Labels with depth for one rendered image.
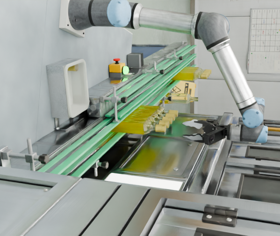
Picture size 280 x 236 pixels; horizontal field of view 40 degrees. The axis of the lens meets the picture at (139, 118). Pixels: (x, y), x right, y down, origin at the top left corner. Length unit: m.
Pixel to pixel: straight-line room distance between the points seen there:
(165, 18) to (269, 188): 0.83
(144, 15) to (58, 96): 0.51
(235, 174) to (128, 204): 1.04
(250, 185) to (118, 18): 0.87
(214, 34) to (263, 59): 6.09
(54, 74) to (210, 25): 0.64
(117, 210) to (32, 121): 0.87
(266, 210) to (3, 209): 0.50
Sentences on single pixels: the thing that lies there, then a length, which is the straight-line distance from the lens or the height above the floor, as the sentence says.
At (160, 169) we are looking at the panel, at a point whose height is 1.19.
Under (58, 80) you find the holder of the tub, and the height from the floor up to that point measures 0.80.
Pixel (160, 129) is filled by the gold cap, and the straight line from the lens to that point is 1.75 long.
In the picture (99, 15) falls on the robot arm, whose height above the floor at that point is 0.92.
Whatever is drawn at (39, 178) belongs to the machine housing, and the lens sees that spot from 0.88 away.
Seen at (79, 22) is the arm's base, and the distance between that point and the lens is 1.69.
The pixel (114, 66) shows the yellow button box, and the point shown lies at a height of 0.79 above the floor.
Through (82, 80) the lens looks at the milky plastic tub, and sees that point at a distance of 1.71.
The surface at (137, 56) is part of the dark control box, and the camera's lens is 2.36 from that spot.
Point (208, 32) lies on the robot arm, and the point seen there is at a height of 1.37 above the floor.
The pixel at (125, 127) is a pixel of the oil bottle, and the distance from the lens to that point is 1.80.
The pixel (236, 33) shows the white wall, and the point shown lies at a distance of 7.57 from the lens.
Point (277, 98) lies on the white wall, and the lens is 7.77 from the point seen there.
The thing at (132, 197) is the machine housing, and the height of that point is 1.38.
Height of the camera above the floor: 1.62
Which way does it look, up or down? 19 degrees down
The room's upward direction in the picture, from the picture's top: 94 degrees clockwise
